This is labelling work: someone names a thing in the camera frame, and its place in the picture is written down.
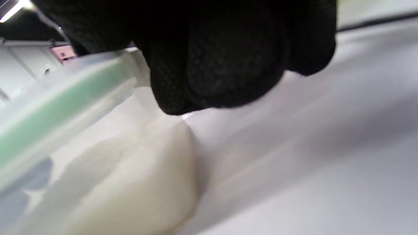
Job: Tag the person's right hand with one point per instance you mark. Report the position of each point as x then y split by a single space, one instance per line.
228 42

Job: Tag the clear container with green-sealed lid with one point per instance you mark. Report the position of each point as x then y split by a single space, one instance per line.
98 137

